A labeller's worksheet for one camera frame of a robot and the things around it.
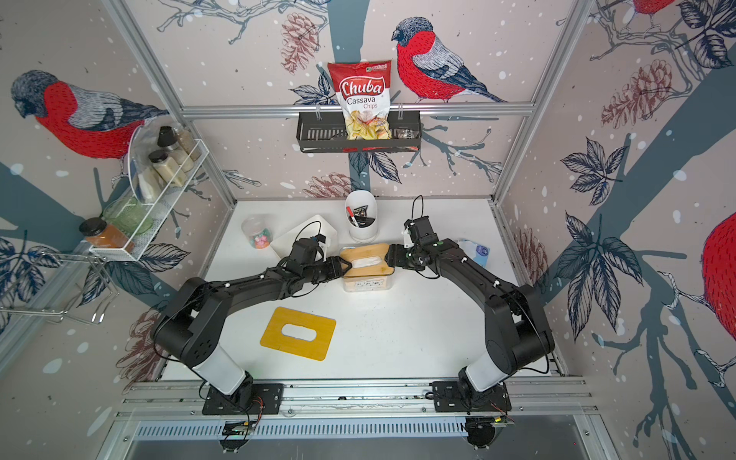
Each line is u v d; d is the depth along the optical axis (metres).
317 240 0.87
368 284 0.90
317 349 0.82
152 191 0.71
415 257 0.74
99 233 0.59
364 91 0.81
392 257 0.81
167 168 0.76
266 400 0.73
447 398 0.73
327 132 0.95
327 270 0.81
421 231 0.70
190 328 0.46
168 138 0.79
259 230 1.01
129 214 0.71
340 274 0.83
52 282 0.56
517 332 0.44
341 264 0.85
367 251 0.91
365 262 0.93
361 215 1.07
